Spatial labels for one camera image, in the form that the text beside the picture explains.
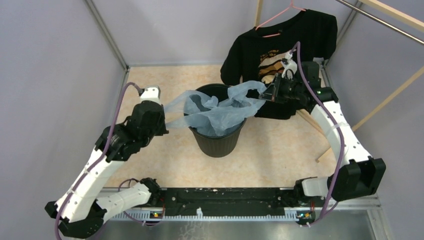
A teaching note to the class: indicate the blue plastic trash bag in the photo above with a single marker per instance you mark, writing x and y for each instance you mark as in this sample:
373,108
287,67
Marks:
213,117

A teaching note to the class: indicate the wooden rack frame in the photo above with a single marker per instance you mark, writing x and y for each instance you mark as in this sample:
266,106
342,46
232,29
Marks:
379,74

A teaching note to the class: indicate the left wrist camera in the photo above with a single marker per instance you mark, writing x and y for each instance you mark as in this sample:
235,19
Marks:
150,93

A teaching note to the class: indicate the black printed t-shirt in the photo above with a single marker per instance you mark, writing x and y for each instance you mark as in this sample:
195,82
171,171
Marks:
256,55

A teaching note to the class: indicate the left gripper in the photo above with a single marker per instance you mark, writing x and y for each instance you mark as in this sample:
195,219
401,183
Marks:
163,129

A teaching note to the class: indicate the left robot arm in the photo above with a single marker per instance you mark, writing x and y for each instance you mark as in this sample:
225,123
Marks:
80,212

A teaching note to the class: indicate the pink clothes hanger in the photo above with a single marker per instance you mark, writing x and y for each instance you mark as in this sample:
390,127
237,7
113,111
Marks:
289,7

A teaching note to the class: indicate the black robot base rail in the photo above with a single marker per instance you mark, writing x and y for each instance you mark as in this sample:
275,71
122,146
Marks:
230,202

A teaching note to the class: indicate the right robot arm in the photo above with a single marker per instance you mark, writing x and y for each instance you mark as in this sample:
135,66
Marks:
358,173

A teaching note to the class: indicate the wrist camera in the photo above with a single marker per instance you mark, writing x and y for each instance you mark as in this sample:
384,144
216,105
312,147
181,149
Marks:
290,67
150,93

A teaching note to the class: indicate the black trash bin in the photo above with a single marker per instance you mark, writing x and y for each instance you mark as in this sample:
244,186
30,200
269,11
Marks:
217,146

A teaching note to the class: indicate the metal rack rod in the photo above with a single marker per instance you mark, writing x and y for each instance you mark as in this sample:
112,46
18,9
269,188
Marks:
380,21

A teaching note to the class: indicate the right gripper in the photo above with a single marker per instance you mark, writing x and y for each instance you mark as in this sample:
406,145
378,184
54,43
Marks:
271,93

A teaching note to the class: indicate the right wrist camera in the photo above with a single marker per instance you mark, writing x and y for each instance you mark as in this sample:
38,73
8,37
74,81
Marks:
290,67

